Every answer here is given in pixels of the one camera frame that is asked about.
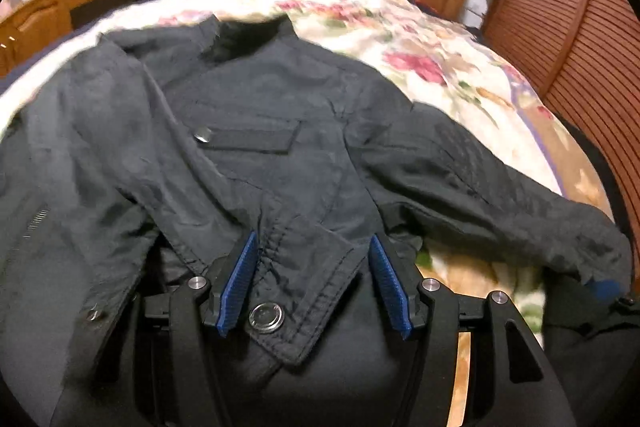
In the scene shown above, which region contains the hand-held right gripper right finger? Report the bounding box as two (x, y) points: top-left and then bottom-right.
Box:
(368, 234), (577, 427)

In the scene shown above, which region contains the dark grey jacket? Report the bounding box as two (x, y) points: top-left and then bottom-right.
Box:
(0, 14), (637, 427)

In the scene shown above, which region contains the wooden louvered wardrobe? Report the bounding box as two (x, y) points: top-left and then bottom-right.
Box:
(479, 0), (640, 212)

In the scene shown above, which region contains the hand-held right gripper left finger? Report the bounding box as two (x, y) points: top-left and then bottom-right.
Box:
(55, 230), (261, 427)

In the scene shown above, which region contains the floral plush blanket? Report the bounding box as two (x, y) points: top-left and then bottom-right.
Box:
(0, 0), (621, 427)

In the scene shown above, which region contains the wooden desk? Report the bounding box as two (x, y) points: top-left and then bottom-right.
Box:
(0, 0), (177, 78)

